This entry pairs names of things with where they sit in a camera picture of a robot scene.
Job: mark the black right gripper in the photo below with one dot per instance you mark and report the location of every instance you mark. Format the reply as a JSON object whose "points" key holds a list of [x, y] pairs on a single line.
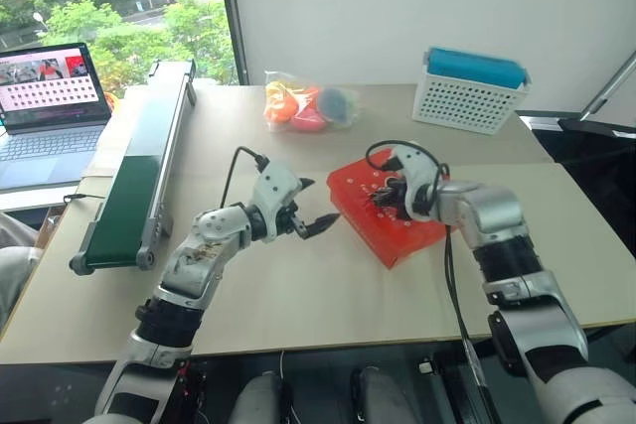
{"points": [[397, 193]]}

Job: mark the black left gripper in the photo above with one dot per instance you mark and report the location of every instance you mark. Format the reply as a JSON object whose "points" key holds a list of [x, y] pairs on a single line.
{"points": [[288, 220]]}

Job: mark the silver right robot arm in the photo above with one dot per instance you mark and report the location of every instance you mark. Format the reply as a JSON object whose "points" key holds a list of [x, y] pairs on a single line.
{"points": [[497, 215]]}

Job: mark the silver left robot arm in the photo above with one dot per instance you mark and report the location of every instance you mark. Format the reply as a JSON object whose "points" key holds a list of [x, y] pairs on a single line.
{"points": [[199, 255]]}

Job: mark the green conveyor belt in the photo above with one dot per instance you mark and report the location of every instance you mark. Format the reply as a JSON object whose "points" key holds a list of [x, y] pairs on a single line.
{"points": [[124, 195]]}

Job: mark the clear bag of colourful toys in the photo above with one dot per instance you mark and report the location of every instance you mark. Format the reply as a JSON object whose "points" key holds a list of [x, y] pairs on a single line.
{"points": [[303, 106]]}

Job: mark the white perforated plastic basket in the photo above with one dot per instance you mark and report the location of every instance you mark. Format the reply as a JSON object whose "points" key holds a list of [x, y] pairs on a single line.
{"points": [[464, 106]]}

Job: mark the beige cardboard sheet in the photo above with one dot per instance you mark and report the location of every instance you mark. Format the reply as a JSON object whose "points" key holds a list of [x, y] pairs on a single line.
{"points": [[102, 156]]}

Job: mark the silver metal stand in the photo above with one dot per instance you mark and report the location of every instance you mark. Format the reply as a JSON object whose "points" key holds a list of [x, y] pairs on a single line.
{"points": [[608, 84]]}

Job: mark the grey open laptop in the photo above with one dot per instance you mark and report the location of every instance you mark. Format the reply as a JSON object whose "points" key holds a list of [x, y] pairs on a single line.
{"points": [[47, 106]]}

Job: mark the grey clothed person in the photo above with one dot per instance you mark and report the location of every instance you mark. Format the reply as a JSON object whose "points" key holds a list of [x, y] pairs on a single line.
{"points": [[17, 265]]}

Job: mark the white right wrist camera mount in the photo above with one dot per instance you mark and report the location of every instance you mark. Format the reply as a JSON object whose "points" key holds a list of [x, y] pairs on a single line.
{"points": [[417, 171]]}

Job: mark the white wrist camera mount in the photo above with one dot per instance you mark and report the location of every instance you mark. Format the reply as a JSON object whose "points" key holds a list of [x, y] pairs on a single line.
{"points": [[417, 171], [273, 185]]}

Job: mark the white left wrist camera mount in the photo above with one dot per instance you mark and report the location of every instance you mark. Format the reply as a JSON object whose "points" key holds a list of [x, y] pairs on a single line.
{"points": [[273, 185]]}

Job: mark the black window frame post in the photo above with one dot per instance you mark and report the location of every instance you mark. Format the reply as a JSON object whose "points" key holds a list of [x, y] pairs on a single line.
{"points": [[232, 12]]}

